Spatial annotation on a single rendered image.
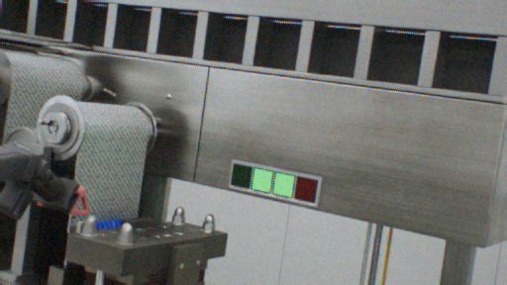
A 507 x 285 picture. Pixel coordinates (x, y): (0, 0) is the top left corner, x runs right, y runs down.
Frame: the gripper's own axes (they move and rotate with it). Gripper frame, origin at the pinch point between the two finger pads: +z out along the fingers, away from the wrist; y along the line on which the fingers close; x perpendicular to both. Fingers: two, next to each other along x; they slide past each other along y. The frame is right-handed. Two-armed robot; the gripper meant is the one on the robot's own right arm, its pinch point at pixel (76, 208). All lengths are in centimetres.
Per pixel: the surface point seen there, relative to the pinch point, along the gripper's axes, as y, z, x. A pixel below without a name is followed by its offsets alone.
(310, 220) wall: -69, 247, 101
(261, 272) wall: -95, 265, 69
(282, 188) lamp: 35.8, 20.8, 24.0
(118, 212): 0.2, 13.3, 5.7
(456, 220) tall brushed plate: 77, 21, 25
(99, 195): 0.2, 4.5, 5.8
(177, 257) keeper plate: 21.9, 13.3, -1.0
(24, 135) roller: -17.7, -8.4, 11.5
